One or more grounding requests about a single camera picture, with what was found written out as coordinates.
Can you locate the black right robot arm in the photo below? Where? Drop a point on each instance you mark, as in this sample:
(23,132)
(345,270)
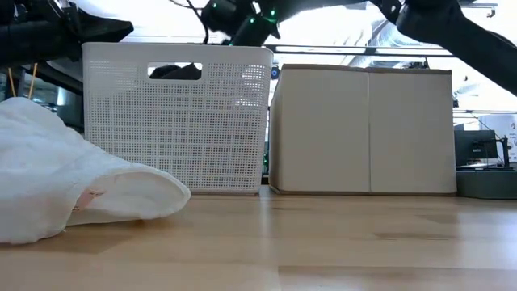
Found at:
(452,28)

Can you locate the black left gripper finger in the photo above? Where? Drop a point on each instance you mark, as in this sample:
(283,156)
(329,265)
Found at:
(103,28)

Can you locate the white plastic perforated basket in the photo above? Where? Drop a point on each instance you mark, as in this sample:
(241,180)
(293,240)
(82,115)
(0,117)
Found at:
(177,133)

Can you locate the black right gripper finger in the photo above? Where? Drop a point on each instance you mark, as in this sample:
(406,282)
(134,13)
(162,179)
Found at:
(252,34)

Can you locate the open cardboard box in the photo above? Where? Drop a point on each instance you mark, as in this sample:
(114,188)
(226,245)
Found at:
(363,129)

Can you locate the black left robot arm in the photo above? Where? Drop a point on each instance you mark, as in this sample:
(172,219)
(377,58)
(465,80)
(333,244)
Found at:
(28,40)

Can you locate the small blue lens camera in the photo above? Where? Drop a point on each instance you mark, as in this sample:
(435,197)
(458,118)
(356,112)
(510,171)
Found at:
(275,72)

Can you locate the black computer monitor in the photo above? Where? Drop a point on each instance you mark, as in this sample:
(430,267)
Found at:
(474,147)

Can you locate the thin white garment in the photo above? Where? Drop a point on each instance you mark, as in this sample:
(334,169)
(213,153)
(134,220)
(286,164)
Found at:
(52,174)

